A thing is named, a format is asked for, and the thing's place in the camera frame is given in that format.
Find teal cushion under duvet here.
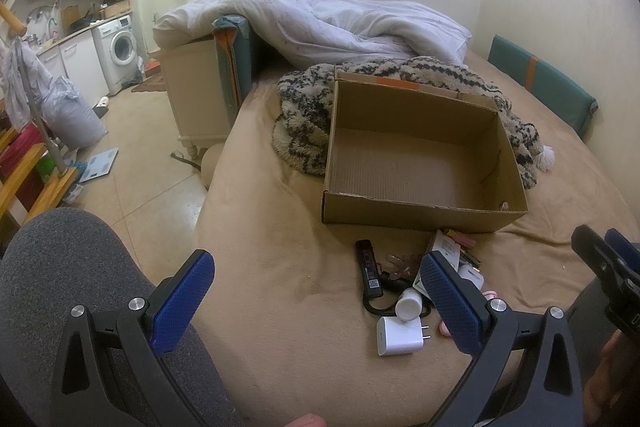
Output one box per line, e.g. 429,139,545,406
212,14,259,124

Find white kitchen cabinet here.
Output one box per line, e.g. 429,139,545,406
38,29,108,107

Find white earbuds case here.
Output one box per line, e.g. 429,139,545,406
458,262,485,291

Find white remote control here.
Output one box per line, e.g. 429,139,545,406
412,230,461,299

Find brown cardboard box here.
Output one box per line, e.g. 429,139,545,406
321,72,528,233

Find person right hand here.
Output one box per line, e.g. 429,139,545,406
582,329,639,426

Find white pill bottle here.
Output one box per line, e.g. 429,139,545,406
395,287,423,322

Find bathroom scale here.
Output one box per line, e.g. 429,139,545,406
79,147,119,183

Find white duvet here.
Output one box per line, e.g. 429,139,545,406
153,0,472,69

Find teal cushion on right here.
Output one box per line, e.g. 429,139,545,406
487,35,599,139

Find grey laundry bag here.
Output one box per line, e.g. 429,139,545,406
41,76,107,150

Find yellow wooden rack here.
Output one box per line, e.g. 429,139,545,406
1,127,79,241

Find white power adapter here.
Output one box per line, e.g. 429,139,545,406
376,317,431,357

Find white washing machine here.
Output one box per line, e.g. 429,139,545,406
91,14,139,95

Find beige bed frame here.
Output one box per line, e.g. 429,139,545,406
155,37,236,162

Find black white knitted blanket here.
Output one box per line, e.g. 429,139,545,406
272,56,555,190

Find black flashlight with strap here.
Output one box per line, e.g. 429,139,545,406
362,271,411,317

